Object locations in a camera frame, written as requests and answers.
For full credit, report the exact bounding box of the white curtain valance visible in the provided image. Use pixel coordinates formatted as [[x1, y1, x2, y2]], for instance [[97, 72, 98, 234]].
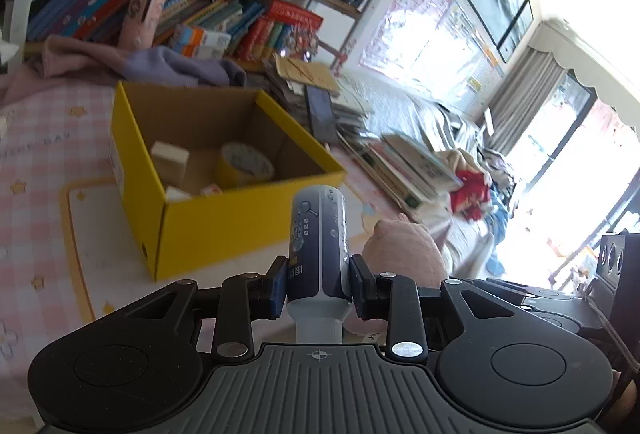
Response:
[[522, 18, 640, 135]]

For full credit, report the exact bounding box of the pink cylinder humidifier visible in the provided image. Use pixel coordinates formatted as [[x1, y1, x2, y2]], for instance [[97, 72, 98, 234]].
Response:
[[119, 0, 170, 49]]

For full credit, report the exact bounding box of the yellow cardboard box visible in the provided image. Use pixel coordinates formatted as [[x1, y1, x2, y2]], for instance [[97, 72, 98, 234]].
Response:
[[109, 81, 348, 282]]

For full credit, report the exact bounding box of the orange and blue small box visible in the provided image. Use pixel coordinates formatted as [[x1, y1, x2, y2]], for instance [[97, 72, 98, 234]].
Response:
[[180, 44, 226, 61], [172, 24, 233, 50]]

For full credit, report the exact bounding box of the pink checked tablecloth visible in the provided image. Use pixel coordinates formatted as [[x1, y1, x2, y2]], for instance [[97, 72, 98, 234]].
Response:
[[0, 64, 451, 365]]

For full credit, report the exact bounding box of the pink plush toy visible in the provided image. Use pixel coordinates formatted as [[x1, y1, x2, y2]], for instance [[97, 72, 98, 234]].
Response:
[[345, 219, 451, 335]]

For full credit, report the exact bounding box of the stack of papers and books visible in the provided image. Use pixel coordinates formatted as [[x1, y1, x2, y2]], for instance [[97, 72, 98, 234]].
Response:
[[340, 74, 506, 265]]

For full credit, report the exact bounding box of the red thick book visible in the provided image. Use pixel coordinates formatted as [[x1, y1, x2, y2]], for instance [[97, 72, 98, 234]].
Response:
[[262, 0, 325, 32]]

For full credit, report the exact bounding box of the blue-grey phone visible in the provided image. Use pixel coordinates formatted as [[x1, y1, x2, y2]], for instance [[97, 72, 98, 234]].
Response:
[[306, 86, 341, 143]]

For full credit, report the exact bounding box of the acrylic figure stand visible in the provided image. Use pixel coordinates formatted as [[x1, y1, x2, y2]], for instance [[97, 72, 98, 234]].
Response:
[[282, 31, 321, 62]]

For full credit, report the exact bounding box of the red cloth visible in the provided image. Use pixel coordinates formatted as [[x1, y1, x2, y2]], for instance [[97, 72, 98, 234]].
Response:
[[448, 169, 493, 222]]

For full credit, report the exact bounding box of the small black framed picture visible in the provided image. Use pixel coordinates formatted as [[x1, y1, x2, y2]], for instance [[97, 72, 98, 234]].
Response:
[[497, 0, 534, 64]]

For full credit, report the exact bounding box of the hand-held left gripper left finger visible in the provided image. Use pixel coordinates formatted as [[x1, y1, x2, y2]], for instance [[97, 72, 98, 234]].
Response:
[[120, 255, 291, 361]]

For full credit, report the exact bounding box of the yellow tape roll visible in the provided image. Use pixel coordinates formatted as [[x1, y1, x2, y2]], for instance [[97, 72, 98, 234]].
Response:
[[216, 142, 277, 189]]

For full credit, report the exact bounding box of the blue and white bottle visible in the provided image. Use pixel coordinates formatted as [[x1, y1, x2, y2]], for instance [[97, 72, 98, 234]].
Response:
[[286, 185, 353, 344]]

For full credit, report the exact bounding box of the pink and purple cloth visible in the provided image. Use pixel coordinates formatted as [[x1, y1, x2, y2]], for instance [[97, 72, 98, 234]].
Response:
[[40, 35, 248, 88]]

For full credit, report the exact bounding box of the grey curtain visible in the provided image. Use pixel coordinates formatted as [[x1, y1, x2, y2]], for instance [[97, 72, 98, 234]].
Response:
[[482, 48, 568, 159]]

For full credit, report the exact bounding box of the brown paper envelope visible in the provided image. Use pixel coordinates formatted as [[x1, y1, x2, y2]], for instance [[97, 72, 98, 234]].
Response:
[[274, 55, 341, 94]]

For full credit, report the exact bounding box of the row of blue and red books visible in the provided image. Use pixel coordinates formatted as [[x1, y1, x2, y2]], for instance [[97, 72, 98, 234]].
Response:
[[27, 0, 323, 62]]

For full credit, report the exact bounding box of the beige rectangular block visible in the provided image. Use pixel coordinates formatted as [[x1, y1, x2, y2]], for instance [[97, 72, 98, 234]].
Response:
[[150, 141, 191, 182]]

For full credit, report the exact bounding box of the wall poster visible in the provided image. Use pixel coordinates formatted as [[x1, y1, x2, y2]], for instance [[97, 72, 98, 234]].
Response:
[[359, 0, 506, 115]]

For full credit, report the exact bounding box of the pile of magazines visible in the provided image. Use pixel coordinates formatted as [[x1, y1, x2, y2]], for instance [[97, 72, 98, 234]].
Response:
[[345, 131, 463, 217]]

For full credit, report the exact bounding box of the blue cloth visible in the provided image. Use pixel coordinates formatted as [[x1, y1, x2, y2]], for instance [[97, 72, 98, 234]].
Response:
[[482, 189, 516, 275]]

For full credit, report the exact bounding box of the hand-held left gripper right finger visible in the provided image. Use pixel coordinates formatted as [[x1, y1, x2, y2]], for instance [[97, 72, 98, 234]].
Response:
[[349, 255, 506, 361]]

